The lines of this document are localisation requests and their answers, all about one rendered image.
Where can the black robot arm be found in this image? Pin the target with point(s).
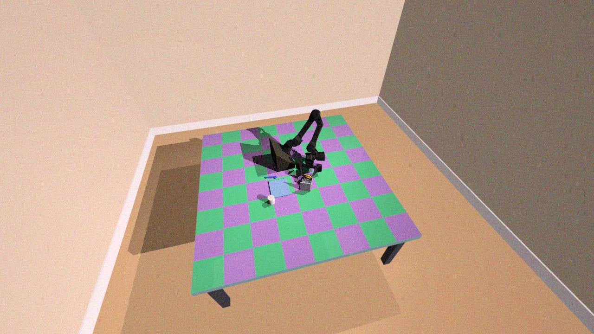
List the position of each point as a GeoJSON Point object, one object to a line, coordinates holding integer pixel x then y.
{"type": "Point", "coordinates": [312, 153]}

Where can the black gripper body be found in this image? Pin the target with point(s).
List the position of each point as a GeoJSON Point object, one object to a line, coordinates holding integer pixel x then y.
{"type": "Point", "coordinates": [309, 164]}

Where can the grey dish rack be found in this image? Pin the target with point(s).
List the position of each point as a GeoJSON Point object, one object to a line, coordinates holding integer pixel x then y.
{"type": "Point", "coordinates": [306, 184]}

